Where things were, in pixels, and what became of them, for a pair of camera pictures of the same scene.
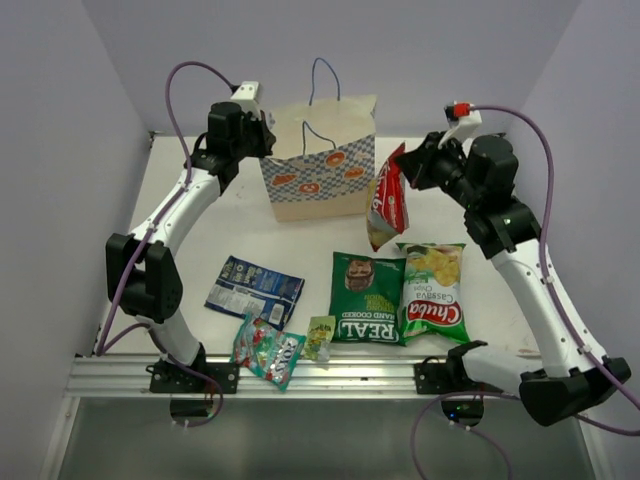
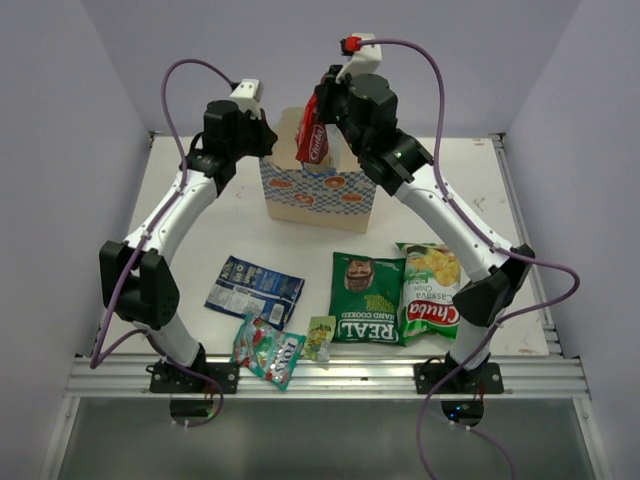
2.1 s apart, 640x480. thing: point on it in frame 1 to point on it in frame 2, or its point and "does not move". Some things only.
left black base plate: [169, 377] does not move
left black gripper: [267, 139] does not move
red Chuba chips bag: [388, 214] to [311, 144]
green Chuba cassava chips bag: [432, 301] does not move
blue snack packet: [245, 289] does not move
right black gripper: [415, 164] to [327, 90]
